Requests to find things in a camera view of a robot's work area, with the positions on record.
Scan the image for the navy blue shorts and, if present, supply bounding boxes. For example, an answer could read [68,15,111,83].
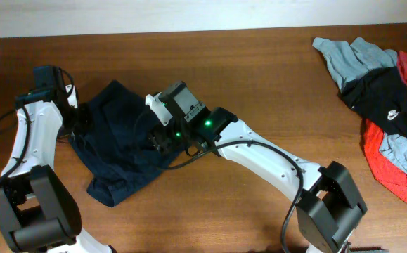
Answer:
[69,80,184,207]

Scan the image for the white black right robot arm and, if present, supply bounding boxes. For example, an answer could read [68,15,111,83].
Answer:
[148,104,367,252]

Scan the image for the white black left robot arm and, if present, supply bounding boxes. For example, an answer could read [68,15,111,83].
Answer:
[0,92,114,253]

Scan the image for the grey t-shirt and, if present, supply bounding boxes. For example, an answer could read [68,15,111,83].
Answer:
[311,36,407,201]

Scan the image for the black nike garment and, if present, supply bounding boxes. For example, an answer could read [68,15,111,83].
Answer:
[341,67,407,139]

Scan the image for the red mesh garment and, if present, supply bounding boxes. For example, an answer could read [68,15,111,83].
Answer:
[362,51,407,204]

